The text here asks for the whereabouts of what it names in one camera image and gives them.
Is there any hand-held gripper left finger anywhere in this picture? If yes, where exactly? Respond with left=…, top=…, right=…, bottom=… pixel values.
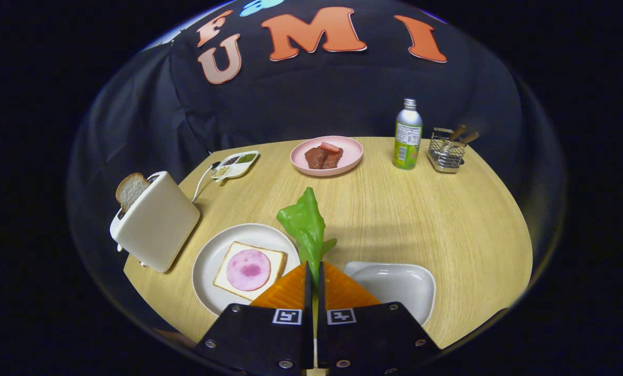
left=194, top=261, right=314, bottom=376

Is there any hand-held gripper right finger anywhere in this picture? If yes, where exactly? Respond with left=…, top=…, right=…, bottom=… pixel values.
left=316, top=261, right=442, bottom=376

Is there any green lettuce leaf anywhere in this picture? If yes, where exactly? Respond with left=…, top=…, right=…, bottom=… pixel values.
left=277, top=187, right=338, bottom=287

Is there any toast bread slice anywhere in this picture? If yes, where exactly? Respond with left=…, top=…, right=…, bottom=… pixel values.
left=115, top=173, right=151, bottom=215

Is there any white square plate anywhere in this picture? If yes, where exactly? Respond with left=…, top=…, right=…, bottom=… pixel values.
left=344, top=261, right=437, bottom=327

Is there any pink ham slice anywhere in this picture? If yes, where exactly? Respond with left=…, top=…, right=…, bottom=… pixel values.
left=226, top=249, right=272, bottom=291

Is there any white bread slice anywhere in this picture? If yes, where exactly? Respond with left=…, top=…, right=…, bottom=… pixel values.
left=213, top=241, right=288, bottom=301

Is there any white round plate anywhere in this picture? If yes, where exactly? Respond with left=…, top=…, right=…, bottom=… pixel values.
left=192, top=224, right=301, bottom=317

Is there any cream toaster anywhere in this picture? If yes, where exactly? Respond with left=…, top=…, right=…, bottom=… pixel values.
left=110, top=171, right=201, bottom=274

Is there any white divided condiment dish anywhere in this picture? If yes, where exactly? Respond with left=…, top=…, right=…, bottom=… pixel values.
left=210, top=150, right=260, bottom=182

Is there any pink round plate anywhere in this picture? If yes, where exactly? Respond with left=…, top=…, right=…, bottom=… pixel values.
left=290, top=136, right=364, bottom=177

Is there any green label metal bottle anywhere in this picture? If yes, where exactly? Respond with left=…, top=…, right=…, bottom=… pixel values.
left=393, top=98, right=424, bottom=171

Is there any black backdrop cloth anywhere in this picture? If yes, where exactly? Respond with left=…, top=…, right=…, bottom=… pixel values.
left=68, top=0, right=557, bottom=314

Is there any white toaster cable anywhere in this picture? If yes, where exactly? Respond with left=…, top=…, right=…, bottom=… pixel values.
left=192, top=162, right=220, bottom=203

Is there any wire cutlery basket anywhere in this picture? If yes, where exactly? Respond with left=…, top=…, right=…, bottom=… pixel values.
left=427, top=127, right=467, bottom=174

